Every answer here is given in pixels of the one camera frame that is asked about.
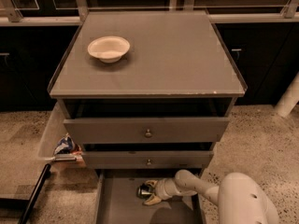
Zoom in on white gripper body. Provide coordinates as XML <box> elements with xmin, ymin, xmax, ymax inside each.
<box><xmin>155</xmin><ymin>178</ymin><xmax>180</xmax><ymax>200</ymax></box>

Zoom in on green soda can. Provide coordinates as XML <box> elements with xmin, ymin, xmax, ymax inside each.
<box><xmin>136</xmin><ymin>184</ymin><xmax>153</xmax><ymax>200</ymax></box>

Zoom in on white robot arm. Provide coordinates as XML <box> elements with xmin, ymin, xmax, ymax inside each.
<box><xmin>137</xmin><ymin>170</ymin><xmax>279</xmax><ymax>224</ymax></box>

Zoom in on grey bottom drawer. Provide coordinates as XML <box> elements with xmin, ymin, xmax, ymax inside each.
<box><xmin>94</xmin><ymin>169</ymin><xmax>206</xmax><ymax>224</ymax></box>

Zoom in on grey drawer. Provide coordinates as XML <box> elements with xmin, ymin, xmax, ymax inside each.
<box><xmin>82</xmin><ymin>151</ymin><xmax>213</xmax><ymax>169</ymax></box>
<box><xmin>94</xmin><ymin>169</ymin><xmax>206</xmax><ymax>224</ymax></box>
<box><xmin>64</xmin><ymin>117</ymin><xmax>229</xmax><ymax>145</ymax></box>

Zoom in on grey middle drawer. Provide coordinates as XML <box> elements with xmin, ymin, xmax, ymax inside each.
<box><xmin>82</xmin><ymin>151</ymin><xmax>213</xmax><ymax>169</ymax></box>

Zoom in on grey top drawer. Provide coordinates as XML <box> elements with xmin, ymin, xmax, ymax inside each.
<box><xmin>64</xmin><ymin>117</ymin><xmax>229</xmax><ymax>145</ymax></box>

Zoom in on grey drawer cabinet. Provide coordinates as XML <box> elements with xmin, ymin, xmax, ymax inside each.
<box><xmin>47</xmin><ymin>10</ymin><xmax>249</xmax><ymax>224</ymax></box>

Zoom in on crumpled snack bag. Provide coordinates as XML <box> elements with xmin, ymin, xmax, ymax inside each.
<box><xmin>53</xmin><ymin>134</ymin><xmax>81</xmax><ymax>155</ymax></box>

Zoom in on black pole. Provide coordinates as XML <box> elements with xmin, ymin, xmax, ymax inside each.
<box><xmin>18</xmin><ymin>164</ymin><xmax>51</xmax><ymax>224</ymax></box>

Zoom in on clear plastic bin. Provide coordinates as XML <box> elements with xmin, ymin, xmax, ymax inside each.
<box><xmin>37</xmin><ymin>104</ymin><xmax>85</xmax><ymax>169</ymax></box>

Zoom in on white paper bowl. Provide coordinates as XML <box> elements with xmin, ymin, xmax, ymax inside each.
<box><xmin>87</xmin><ymin>36</ymin><xmax>131</xmax><ymax>63</ymax></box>

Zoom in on white cylindrical post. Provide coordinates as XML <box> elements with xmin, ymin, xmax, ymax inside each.
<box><xmin>275</xmin><ymin>72</ymin><xmax>299</xmax><ymax>118</ymax></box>

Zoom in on dark wall cabinets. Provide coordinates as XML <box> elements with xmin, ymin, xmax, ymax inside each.
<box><xmin>0</xmin><ymin>22</ymin><xmax>299</xmax><ymax>111</ymax></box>

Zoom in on metal railing frame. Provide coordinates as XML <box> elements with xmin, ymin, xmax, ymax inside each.
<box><xmin>0</xmin><ymin>0</ymin><xmax>299</xmax><ymax>25</ymax></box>

